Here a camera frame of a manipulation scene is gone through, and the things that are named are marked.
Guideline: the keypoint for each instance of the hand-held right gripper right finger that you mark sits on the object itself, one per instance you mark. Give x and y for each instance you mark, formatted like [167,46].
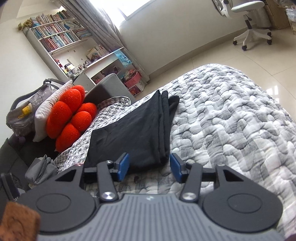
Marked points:
[177,165]

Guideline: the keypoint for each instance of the brown felt patch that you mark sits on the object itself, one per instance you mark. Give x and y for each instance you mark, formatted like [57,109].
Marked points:
[16,220]

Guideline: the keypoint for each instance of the grey crumpled cloth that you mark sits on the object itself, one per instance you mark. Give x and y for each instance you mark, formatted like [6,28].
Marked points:
[41,169]

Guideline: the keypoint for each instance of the grey bag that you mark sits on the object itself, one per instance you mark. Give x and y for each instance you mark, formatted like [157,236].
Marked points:
[20,111]

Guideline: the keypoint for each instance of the row of books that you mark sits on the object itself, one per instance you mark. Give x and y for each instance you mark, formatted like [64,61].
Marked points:
[57,39]

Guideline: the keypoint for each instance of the sunflower decoration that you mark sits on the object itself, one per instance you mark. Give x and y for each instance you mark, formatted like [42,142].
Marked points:
[24,25]

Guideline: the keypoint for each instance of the orange flower cushion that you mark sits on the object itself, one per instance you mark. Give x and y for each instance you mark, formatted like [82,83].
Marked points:
[64,111]

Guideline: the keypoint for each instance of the pink basket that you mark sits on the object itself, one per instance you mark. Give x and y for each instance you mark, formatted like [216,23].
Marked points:
[133,81]

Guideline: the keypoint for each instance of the white bookshelf desk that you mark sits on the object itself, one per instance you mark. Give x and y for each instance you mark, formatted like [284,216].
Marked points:
[104,67]

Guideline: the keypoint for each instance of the yellow plastic item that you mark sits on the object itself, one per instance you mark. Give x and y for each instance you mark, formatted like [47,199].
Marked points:
[27,110]

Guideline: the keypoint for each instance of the printed toy box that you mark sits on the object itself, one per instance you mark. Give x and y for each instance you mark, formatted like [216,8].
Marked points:
[137,90]

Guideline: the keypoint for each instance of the blue printed cloth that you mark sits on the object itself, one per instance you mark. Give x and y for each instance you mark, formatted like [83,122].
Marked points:
[122,58]

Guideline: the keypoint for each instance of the white office chair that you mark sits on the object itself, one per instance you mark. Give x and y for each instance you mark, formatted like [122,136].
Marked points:
[249,34]

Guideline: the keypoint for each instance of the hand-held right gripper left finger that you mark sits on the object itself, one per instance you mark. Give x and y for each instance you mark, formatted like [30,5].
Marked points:
[123,165]

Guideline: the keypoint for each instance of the black garment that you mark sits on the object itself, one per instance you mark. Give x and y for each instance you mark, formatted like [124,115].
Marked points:
[129,129]

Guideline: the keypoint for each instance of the grey sofa armrest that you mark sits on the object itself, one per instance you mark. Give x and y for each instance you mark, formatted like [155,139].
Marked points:
[106,87]

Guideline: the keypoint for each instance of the grey curtain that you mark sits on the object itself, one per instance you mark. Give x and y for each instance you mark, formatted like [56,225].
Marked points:
[108,25]

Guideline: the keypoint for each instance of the white pillow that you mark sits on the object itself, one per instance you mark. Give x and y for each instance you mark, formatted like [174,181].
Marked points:
[44,115]

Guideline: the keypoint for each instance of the grey patterned quilt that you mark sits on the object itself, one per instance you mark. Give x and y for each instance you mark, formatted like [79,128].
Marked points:
[219,111]

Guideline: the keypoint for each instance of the wooden desk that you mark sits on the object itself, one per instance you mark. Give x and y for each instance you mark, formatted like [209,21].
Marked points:
[277,18]

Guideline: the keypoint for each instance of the window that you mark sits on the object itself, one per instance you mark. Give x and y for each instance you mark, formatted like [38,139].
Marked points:
[120,7]

